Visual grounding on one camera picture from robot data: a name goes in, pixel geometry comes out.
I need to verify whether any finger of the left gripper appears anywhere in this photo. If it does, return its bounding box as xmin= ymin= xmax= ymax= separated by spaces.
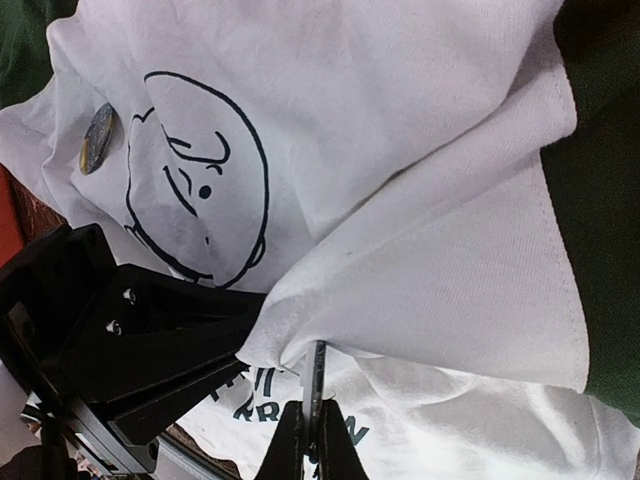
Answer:
xmin=94 ymin=264 xmax=266 ymax=350
xmin=74 ymin=349 xmax=240 ymax=446

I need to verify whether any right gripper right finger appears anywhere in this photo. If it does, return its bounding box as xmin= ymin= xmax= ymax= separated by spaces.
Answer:
xmin=316 ymin=400 xmax=369 ymax=480

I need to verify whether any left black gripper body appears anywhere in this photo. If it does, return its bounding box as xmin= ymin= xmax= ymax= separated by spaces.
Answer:
xmin=1 ymin=224 xmax=159 ymax=473

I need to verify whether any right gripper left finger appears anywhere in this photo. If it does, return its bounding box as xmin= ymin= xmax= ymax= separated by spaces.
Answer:
xmin=257 ymin=403 xmax=307 ymax=480

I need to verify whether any white green Charlie Brown shirt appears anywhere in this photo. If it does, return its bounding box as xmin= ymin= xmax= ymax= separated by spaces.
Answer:
xmin=1 ymin=1 xmax=639 ymax=479

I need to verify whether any red plastic bin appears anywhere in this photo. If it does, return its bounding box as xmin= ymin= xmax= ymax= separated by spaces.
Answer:
xmin=0 ymin=167 xmax=24 ymax=266

